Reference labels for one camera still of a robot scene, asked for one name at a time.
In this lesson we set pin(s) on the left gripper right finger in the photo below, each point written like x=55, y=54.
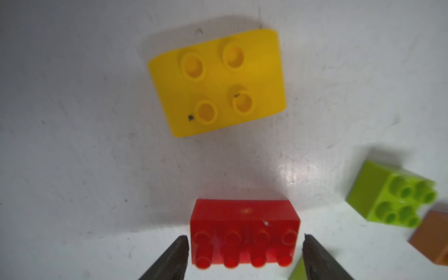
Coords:
x=319, y=264

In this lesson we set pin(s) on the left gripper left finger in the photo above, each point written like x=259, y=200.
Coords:
x=172, y=264

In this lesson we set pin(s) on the green lego brick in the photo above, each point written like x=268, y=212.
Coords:
x=390, y=195
x=299, y=273

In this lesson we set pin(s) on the red long lego brick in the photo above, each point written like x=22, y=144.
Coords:
x=234, y=232

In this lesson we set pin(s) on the brown lego brick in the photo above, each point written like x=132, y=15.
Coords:
x=431, y=237

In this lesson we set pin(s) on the yellow curved lego brick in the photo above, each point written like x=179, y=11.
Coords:
x=221, y=83

